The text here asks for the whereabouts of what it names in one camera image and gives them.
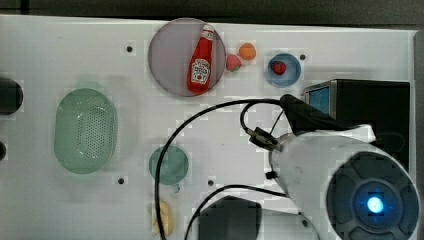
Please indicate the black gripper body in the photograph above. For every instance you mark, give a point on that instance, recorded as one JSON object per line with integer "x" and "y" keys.
{"x": 304, "y": 118}

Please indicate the black toaster oven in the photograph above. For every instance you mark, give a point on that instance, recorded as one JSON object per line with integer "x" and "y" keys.
{"x": 385, "y": 105}

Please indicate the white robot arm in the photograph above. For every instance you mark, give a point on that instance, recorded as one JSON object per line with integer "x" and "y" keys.
{"x": 346, "y": 187}

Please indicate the blue round bowl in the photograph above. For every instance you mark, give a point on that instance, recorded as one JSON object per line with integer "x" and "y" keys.
{"x": 292, "y": 74}

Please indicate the red strawberry in bowl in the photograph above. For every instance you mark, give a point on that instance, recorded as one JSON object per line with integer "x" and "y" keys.
{"x": 279, "y": 68}

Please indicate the orange plush fruit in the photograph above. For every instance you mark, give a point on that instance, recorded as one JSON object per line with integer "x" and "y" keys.
{"x": 247, "y": 51}

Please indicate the pink plush strawberry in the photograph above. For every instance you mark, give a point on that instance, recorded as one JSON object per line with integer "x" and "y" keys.
{"x": 233, "y": 63}

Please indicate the red plush ketchup bottle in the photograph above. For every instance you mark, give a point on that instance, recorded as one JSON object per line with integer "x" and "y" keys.
{"x": 199, "y": 71}

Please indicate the grey round plate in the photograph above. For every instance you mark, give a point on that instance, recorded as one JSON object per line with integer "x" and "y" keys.
{"x": 170, "y": 52}

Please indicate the yellow plush banana peel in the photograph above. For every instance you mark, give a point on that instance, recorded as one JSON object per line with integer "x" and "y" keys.
{"x": 167, "y": 220}

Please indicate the green perforated colander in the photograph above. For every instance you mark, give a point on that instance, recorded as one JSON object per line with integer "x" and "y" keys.
{"x": 85, "y": 131}

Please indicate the black round object left edge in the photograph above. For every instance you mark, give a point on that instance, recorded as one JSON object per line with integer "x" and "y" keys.
{"x": 11, "y": 96}

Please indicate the small black object left edge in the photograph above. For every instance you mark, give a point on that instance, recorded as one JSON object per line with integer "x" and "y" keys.
{"x": 3, "y": 151}

